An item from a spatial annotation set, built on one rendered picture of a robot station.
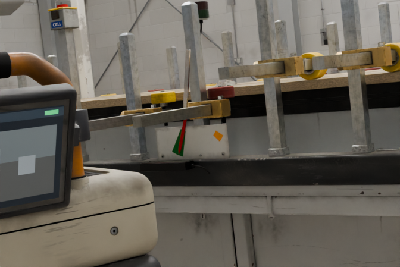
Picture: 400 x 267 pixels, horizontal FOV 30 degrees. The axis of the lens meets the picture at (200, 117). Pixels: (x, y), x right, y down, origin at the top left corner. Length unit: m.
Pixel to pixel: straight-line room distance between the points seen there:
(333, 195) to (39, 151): 1.22
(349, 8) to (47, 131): 1.17
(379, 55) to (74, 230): 1.10
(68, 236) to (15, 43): 11.16
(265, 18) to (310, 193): 0.50
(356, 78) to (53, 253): 1.13
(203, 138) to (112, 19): 9.62
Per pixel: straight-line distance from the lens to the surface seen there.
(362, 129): 1.98
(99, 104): 2.66
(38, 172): 0.99
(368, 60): 1.93
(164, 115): 1.99
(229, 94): 2.23
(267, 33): 2.08
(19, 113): 0.94
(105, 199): 1.07
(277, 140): 2.09
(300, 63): 2.06
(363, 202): 2.04
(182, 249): 2.66
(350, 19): 1.98
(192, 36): 2.21
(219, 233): 2.55
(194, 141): 2.22
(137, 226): 1.09
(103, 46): 11.90
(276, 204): 2.15
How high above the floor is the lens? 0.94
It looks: 3 degrees down
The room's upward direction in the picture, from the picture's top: 6 degrees counter-clockwise
